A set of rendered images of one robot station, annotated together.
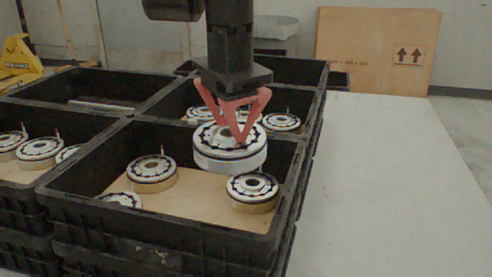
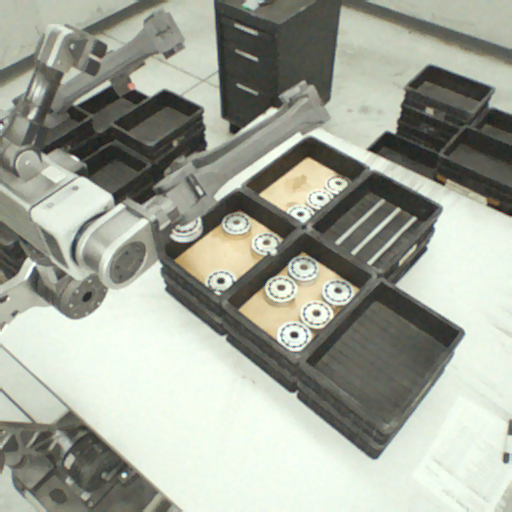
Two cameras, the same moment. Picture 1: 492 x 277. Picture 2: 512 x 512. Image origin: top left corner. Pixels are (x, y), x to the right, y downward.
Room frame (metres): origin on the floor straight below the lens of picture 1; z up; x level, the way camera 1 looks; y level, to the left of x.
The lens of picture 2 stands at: (1.15, -0.92, 2.25)
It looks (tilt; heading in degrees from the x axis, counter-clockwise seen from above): 50 degrees down; 116
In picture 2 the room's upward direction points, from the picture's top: straight up
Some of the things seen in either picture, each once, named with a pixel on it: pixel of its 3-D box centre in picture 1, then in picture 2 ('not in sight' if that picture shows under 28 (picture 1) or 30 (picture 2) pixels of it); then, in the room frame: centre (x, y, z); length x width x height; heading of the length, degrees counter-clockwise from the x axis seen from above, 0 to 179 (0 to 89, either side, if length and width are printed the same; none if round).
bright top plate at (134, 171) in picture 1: (151, 167); (266, 243); (0.65, 0.19, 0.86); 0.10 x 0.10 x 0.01
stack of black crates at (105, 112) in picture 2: not in sight; (115, 130); (-0.69, 1.04, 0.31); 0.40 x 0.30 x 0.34; 77
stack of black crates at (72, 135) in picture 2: not in sight; (56, 158); (-0.79, 0.65, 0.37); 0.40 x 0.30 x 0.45; 77
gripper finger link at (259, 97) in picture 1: (235, 106); not in sight; (0.44, 0.01, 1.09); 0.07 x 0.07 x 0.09; 31
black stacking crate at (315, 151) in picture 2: (16, 159); (305, 189); (0.67, 0.49, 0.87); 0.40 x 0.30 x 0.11; 73
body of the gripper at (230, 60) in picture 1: (230, 50); not in sight; (0.45, 0.02, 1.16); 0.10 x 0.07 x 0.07; 31
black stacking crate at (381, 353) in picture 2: (262, 86); (380, 357); (1.13, -0.07, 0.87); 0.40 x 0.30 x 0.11; 73
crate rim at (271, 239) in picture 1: (183, 167); (229, 240); (0.56, 0.11, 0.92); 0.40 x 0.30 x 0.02; 73
